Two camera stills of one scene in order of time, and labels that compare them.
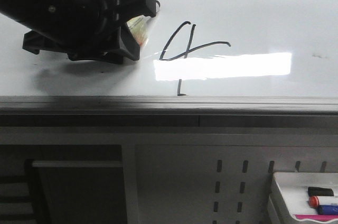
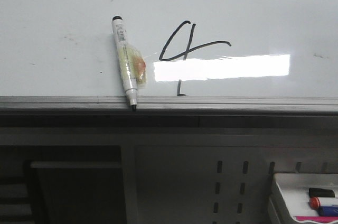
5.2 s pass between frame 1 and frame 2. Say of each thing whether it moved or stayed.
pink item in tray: stayed
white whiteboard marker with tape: moved
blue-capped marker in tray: stayed
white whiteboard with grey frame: stayed
